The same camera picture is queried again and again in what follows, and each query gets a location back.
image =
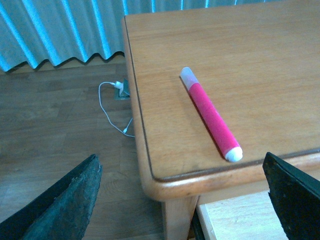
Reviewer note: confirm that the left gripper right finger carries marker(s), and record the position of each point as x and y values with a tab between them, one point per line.
295	197

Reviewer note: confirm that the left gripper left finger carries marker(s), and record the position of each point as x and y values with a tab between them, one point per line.
63	211

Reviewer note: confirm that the wooden drawer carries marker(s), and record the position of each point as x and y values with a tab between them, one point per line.
246	217

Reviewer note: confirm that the pink marker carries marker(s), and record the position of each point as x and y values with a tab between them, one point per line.
222	135

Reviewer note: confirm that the floor power socket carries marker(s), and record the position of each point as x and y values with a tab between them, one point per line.
121	90

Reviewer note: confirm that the wooden nightstand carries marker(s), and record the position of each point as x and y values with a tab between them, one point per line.
260	66

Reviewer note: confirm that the light grey curtain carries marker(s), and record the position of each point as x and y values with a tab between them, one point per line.
55	31

